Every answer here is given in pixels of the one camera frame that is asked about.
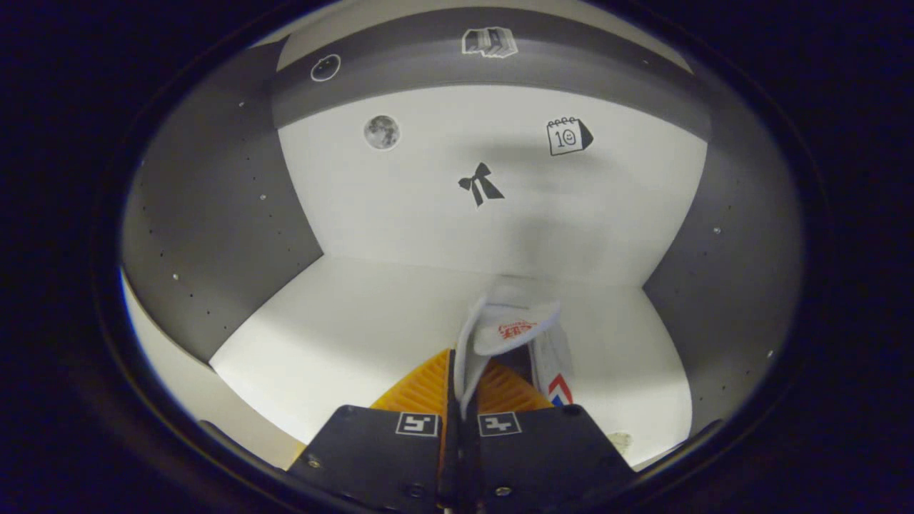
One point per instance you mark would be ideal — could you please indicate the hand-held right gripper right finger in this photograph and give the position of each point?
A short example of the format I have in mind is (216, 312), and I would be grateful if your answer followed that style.
(543, 457)

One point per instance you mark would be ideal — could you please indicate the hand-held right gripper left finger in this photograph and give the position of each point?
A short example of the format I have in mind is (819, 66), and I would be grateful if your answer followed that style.
(378, 457)

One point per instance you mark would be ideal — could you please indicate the white canvas shoe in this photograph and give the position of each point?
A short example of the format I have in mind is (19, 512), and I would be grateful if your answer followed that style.
(510, 332)

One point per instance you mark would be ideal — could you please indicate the grey shoe cabinet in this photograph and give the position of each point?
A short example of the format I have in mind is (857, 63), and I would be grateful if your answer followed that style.
(428, 214)

